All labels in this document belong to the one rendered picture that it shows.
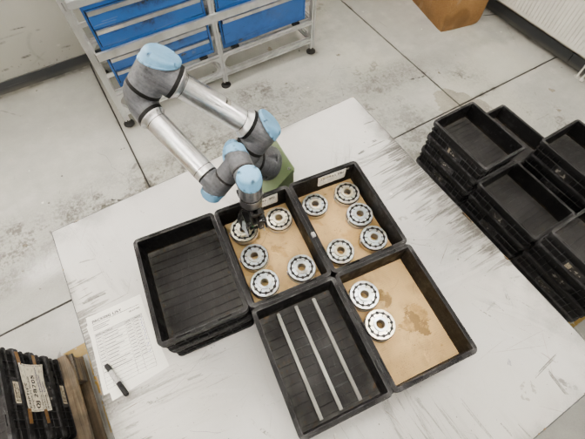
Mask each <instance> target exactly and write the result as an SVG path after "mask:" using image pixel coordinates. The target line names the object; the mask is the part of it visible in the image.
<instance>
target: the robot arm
mask: <svg viewBox="0 0 585 439"><path fill-rule="evenodd" d="M123 94H124V100H125V103H126V105H127V107H128V109H129V111H130V113H131V115H132V116H133V117H134V118H135V120H136V121H137V122H138V123H139V124H140V125H141V126H142V127H143V128H145V129H148V130H149V131H150V132H151V133H152V134H153V135H154V136H155V137H156V138H157V139H158V140H159V141H160V142H161V143H162V144H163V145H164V147H165V148H166V149H167V150H168V151H169V152H170V153H171V154H172V155H173V156H174V157H175V158H176V159H177V160H178V161H179V162H180V163H181V165H182V166H183V167H184V168H185V169H186V170H187V171H188V172H189V173H190V174H191V175H192V176H193V177H194V178H195V179H196V180H197V181H198V182H199V183H200V185H202V188H201V190H200V193H201V194H202V197H203V198H204V199H205V200H206V201H208V202H211V203H217V202H219V201H220V200H221V199H222V198H223V197H225V196H226V194H227V192H228V191H229V190H230V189H231V188H232V187H233V186H234V184H235V183H236V185H237V187H238V190H236V192H237V195H238V197H239V203H240V205H241V210H240V211H239V212H240V213H239V215H238V217H237V221H238V223H239V224H240V226H241V228H242V229H243V230H244V231H245V233H246V235H247V236H248V237H249V229H250V231H251V230H252V229H254V230H255V229H258V228H259V230H260V229H262V228H263V229H264V231H265V228H264V225H266V227H267V219H266V216H265V212H264V210H263V208H262V201H263V200H262V195H263V194H264V193H263V192H262V182H263V180H272V179H274V178H275V177H276V176H277V175H278V174H279V171H280V169H281V166H282V156H281V153H280V151H279V149H278V148H277V147H275V146H272V144H273V142H274V141H276V140H277V138H278V136H279V135H280V133H281V128H280V125H279V123H278V121H277V120H276V118H275V117H274V116H273V115H272V114H271V113H270V112H269V111H267V110H265V109H260V110H259V111H255V110H253V109H249V110H246V109H244V108H243V107H241V106H240V105H237V104H236V103H234V102H232V101H231V100H230V99H229V98H226V97H225V96H223V95H221V94H220V93H218V92H216V91H215V90H213V89H212V88H210V87H209V86H207V85H205V84H203V83H201V82H200V81H198V80H197V79H196V78H194V77H192V76H190V75H189V74H188V73H187V71H186V68H185V67H184V66H183V65H182V61H181V58H180V57H179V55H178V54H175V52H174V51H172V50H171V49H169V48H167V47H165V46H163V45H162V44H155V43H148V44H145V45H144V46H143V47H142V49H141V51H140V52H139V53H138V54H137V58H136V60H135V62H134V64H133V66H132V67H131V69H130V71H129V73H128V75H127V77H126V78H125V80H124V84H123ZM162 96H165V97H167V98H178V99H180V100H182V101H184V102H185V103H187V104H188V105H191V106H192V107H194V108H196V109H198V110H199V111H201V112H203V113H205V114H206V115H208V116H210V117H212V118H214V119H216V120H218V121H219V122H220V123H222V124H224V125H227V126H228V127H230V128H232V129H233V130H234V131H236V133H237V136H238V138H237V139H229V140H227V141H226V142H225V145H224V148H223V155H222V157H223V162H222V164H221V165H220V166H219V168H218V169H217V168H216V167H215V166H214V165H213V164H212V163H211V162H210V161H209V160H208V159H207V158H206V157H205V155H204V154H203V153H202V152H201V151H200V150H199V149H198V148H197V147H196V146H195V145H194V144H193V143H192V142H191V141H190V140H189V139H188V138H187V137H186V136H185V135H184V133H182V132H181V131H180V130H179V129H178V128H177V126H175V125H174V124H173V123H172V121H171V120H170V119H169V118H168V117H167V116H166V115H165V109H164V108H163V107H162V106H161V105H160V103H159V100H160V99H161V98H162Z"/></svg>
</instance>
